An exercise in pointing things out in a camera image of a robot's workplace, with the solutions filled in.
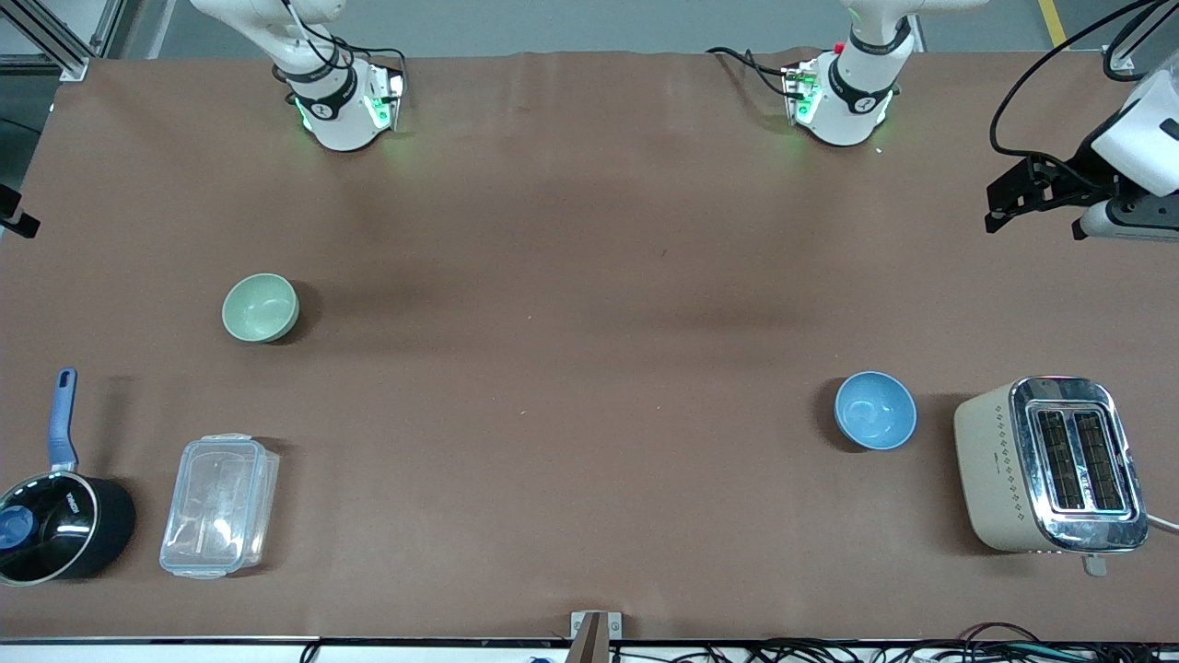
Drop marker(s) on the beige and chrome toaster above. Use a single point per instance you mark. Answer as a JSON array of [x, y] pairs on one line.
[[1013, 470]]

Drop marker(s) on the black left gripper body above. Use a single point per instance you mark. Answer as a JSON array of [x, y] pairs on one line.
[[1084, 168]]

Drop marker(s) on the brown wooden strut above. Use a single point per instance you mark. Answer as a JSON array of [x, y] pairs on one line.
[[589, 645]]

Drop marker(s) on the brown table cover sheet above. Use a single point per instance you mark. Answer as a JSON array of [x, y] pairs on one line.
[[516, 506]]

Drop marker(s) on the green bowl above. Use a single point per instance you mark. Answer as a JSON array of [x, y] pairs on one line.
[[261, 308]]

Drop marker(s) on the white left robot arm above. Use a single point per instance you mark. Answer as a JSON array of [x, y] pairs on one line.
[[847, 110]]

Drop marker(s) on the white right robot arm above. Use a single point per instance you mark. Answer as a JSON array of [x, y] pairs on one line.
[[336, 120]]

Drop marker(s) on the blue bowl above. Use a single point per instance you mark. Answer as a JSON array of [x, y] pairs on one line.
[[875, 411]]

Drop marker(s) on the grey metal bracket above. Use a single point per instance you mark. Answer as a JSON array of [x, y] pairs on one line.
[[614, 626]]

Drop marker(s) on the glass lid with blue knob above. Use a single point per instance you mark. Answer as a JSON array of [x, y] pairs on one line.
[[64, 525]]

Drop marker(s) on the clear plastic food container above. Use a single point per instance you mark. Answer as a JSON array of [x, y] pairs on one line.
[[219, 506]]

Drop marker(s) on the metal arm base connector plate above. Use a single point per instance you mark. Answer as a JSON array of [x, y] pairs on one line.
[[799, 87], [394, 92]]

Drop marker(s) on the aluminium frame profile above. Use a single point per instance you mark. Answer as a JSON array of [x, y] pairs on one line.
[[64, 51], [1120, 60]]

